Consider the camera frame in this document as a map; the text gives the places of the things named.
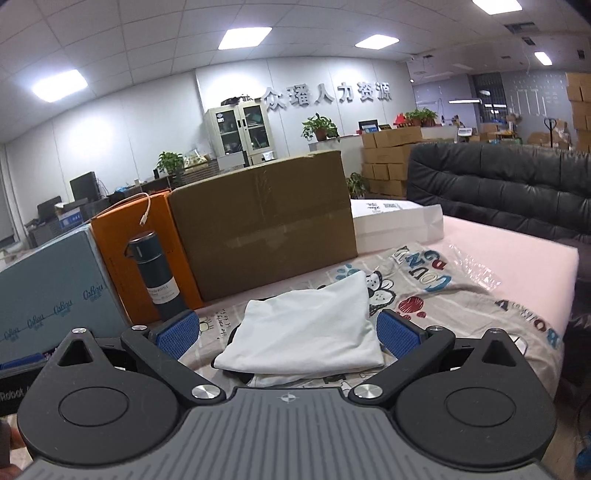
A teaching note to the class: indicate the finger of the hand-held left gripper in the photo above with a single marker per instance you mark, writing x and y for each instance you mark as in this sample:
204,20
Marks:
21,364

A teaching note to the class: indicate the pink foam mattress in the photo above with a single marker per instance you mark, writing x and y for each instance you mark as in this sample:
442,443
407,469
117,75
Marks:
521,258

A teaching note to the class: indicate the potted green plant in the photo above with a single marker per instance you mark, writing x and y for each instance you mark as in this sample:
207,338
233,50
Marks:
319,125
358,184
171,164
421,116

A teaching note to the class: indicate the black computer monitor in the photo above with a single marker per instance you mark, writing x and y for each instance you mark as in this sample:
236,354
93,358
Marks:
50,207
83,185

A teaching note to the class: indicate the silver wall lettering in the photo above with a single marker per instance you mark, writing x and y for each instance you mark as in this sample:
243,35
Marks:
328,96

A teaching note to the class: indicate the printed striped bedsheet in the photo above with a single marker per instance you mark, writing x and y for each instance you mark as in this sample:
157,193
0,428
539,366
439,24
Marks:
438,290

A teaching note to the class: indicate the orange cardboard box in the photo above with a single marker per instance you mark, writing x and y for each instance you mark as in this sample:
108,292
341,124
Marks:
115,277

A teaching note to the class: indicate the large brown cardboard box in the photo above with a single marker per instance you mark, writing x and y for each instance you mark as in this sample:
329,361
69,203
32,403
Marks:
263,221

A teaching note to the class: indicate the dark blue vacuum bottle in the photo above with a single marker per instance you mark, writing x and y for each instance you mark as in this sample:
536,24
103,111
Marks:
159,281

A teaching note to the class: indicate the person's left hand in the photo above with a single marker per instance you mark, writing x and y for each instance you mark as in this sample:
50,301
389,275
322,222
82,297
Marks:
16,438

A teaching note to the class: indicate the clear plastic bag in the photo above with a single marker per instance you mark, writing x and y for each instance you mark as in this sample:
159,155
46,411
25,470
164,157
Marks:
475,267

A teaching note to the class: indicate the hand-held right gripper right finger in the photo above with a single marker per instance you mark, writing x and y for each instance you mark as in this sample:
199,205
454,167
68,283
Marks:
398,336

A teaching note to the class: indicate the beige glass-door cabinet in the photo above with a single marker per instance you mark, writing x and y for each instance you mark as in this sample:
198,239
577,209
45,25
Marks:
238,134

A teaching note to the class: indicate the black leather sofa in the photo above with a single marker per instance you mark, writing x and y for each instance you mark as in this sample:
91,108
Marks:
498,184

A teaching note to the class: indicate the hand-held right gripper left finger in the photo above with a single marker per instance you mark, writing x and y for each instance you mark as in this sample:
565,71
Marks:
178,339

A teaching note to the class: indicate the white box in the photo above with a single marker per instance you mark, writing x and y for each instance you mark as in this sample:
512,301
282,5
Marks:
397,226

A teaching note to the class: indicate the black garment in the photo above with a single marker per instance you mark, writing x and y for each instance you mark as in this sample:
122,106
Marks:
238,332

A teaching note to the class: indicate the white t-shirt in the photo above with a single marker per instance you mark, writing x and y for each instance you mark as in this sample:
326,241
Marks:
309,323

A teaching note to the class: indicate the small framed screen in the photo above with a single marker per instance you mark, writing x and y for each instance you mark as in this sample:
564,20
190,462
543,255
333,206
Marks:
368,126

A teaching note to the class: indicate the stack of cardboard boxes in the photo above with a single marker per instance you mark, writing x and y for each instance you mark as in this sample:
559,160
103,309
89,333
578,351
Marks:
388,157

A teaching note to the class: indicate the red ornament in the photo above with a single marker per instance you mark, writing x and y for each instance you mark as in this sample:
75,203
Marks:
400,121

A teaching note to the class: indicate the ceiling light panel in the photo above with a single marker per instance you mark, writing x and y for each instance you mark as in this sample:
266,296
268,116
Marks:
376,41
543,57
244,38
59,84

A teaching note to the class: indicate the light blue cardboard box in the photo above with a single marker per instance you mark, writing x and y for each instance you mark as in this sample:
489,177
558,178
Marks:
51,286

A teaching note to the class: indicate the tall pile of cartons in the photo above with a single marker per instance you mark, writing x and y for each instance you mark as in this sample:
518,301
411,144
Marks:
581,110

